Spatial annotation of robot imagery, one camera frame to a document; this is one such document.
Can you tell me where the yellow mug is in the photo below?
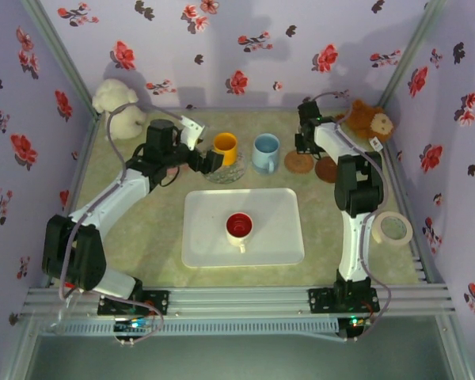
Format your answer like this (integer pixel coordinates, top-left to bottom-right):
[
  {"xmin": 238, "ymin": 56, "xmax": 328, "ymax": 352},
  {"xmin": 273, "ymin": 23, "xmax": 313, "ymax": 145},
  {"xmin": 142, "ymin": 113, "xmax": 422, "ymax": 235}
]
[{"xmin": 212, "ymin": 132, "xmax": 239, "ymax": 167}]

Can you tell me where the light brown round coaster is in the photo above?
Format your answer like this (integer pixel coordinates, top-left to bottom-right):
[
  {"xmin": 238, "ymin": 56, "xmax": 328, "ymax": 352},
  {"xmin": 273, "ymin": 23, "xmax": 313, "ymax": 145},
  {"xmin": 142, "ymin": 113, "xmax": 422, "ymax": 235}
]
[{"xmin": 283, "ymin": 151, "xmax": 314, "ymax": 175}]

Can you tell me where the green floral round coaster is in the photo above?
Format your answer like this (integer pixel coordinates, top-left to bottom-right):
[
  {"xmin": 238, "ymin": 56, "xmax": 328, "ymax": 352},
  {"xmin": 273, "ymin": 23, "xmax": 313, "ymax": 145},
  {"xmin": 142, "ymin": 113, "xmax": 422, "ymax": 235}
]
[{"xmin": 203, "ymin": 148, "xmax": 247, "ymax": 184}]

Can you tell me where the dark brown round coaster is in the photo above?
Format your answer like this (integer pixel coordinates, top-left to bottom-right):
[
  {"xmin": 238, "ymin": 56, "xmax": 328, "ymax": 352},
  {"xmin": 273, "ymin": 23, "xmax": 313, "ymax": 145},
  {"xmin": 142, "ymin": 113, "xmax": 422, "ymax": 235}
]
[{"xmin": 314, "ymin": 156, "xmax": 339, "ymax": 184}]

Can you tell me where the light blue mug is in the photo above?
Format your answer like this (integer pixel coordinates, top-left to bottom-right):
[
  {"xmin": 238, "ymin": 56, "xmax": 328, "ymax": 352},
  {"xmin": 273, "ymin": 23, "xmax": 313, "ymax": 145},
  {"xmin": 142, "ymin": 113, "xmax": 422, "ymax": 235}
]
[{"xmin": 251, "ymin": 133, "xmax": 281, "ymax": 176}]

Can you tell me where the brown plush monkey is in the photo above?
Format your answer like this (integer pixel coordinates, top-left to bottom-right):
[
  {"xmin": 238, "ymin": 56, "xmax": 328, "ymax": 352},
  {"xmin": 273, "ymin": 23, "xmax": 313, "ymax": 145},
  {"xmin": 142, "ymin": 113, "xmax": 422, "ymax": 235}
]
[{"xmin": 334, "ymin": 98, "xmax": 395, "ymax": 153}]

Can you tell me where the white plush dog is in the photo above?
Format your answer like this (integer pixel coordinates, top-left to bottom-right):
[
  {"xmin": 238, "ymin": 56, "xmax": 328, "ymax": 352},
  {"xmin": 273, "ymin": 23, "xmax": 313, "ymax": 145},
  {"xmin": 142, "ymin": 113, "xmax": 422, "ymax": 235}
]
[{"xmin": 92, "ymin": 78, "xmax": 147, "ymax": 140}]

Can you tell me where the white mug with red inside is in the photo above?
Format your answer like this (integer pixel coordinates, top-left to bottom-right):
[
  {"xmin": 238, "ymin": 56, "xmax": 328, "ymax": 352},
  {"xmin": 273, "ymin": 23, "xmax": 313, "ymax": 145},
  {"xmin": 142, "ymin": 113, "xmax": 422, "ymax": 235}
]
[{"xmin": 225, "ymin": 212, "xmax": 254, "ymax": 255}]

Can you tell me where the white plastic tray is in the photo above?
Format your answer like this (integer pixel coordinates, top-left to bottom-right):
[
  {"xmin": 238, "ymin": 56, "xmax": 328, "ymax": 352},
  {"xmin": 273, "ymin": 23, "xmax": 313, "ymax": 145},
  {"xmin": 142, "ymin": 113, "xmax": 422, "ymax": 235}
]
[{"xmin": 180, "ymin": 188, "xmax": 306, "ymax": 269}]

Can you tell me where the beige masking tape roll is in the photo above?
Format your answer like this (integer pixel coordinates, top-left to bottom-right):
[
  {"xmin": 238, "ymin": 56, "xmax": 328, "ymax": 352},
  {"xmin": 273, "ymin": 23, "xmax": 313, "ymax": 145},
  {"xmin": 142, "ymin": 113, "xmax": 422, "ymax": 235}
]
[{"xmin": 370, "ymin": 211, "xmax": 414, "ymax": 249}]

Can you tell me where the right arm lavender cable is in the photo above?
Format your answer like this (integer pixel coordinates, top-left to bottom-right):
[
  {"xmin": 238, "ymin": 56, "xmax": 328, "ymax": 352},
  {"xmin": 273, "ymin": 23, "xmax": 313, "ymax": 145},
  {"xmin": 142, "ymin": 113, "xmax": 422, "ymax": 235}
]
[{"xmin": 310, "ymin": 90, "xmax": 393, "ymax": 344}]

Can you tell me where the arm lavender cable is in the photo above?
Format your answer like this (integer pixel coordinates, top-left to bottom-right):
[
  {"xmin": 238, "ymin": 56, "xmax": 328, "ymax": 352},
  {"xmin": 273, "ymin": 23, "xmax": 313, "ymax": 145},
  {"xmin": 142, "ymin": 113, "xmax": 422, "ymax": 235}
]
[
  {"xmin": 57, "ymin": 104, "xmax": 187, "ymax": 349},
  {"xmin": 310, "ymin": 90, "xmax": 393, "ymax": 344}
]

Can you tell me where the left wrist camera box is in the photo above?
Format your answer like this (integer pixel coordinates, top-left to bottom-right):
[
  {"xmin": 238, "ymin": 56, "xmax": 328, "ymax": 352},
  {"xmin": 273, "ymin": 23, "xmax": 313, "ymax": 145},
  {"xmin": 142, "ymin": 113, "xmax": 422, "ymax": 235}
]
[{"xmin": 180, "ymin": 116, "xmax": 207, "ymax": 151}]

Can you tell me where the left arm lavender cable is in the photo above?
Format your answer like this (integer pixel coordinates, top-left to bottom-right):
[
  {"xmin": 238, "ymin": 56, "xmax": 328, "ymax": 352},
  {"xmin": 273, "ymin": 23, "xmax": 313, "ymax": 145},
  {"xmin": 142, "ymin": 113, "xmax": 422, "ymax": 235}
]
[{"xmin": 57, "ymin": 104, "xmax": 187, "ymax": 349}]

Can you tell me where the aluminium side rail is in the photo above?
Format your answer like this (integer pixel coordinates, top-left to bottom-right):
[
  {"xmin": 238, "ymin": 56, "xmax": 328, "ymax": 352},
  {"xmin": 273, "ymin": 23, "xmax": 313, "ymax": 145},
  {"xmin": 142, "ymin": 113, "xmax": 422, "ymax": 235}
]
[
  {"xmin": 382, "ymin": 138, "xmax": 444, "ymax": 284},
  {"xmin": 47, "ymin": 114, "xmax": 102, "ymax": 288}
]

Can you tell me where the aluminium frame post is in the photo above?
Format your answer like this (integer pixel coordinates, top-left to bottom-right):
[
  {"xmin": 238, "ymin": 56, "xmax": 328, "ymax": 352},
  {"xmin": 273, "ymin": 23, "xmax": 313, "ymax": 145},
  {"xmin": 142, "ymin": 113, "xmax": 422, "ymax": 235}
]
[
  {"xmin": 378, "ymin": 0, "xmax": 447, "ymax": 108},
  {"xmin": 21, "ymin": 0, "xmax": 101, "ymax": 116}
]

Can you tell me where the aluminium mounting rail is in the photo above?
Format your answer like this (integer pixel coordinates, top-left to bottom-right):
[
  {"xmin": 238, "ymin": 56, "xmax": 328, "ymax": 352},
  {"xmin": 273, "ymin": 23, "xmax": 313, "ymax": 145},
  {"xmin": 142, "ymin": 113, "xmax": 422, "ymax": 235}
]
[{"xmin": 21, "ymin": 287, "xmax": 456, "ymax": 317}]

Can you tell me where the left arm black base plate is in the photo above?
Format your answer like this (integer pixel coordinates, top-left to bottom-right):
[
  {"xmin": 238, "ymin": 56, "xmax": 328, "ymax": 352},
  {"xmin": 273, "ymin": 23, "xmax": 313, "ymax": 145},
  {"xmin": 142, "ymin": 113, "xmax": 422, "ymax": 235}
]
[{"xmin": 97, "ymin": 290, "xmax": 170, "ymax": 317}]

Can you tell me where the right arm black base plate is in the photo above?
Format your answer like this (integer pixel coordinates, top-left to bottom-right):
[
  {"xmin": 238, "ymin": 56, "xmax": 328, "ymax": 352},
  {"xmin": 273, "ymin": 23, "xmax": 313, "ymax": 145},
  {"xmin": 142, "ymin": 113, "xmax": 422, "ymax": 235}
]
[{"xmin": 307, "ymin": 287, "xmax": 380, "ymax": 314}]

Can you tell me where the grey slotted cable duct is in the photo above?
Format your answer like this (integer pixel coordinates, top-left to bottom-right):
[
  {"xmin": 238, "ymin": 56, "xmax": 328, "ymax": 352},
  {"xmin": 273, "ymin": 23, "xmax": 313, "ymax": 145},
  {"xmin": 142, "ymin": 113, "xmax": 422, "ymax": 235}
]
[{"xmin": 37, "ymin": 318, "xmax": 340, "ymax": 337}]

